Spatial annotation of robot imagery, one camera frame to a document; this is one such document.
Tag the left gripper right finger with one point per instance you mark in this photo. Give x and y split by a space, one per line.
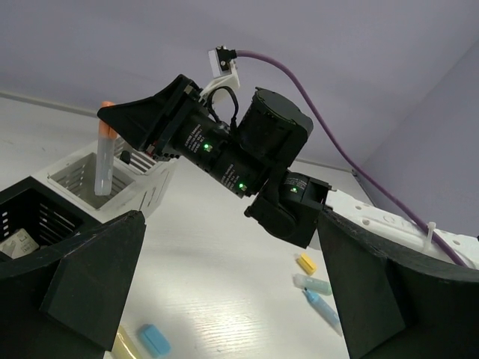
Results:
394 302

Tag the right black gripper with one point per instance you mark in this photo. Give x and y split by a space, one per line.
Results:
150 124

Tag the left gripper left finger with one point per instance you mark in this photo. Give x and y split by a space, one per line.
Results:
69 298

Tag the grey orange-tipped highlighter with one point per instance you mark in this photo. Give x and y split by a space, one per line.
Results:
105 159

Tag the yellow highlighter cap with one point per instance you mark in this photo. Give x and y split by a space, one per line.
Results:
306 264

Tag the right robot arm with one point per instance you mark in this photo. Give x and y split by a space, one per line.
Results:
252 156

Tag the black marker in organizer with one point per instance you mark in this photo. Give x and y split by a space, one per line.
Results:
125 157

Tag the white slotted organizer box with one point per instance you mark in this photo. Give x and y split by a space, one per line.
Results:
141 185

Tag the black slotted organizer box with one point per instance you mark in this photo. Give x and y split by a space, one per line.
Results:
45 215

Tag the blue highlighter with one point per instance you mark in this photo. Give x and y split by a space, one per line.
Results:
325 311

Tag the green highlighter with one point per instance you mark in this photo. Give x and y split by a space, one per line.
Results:
316 285

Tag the yellow highlighter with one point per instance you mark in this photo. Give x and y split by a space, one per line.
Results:
124 347

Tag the blue highlighter cap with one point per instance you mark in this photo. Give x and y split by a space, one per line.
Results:
153 341

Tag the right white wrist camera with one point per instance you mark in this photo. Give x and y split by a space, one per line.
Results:
224 69

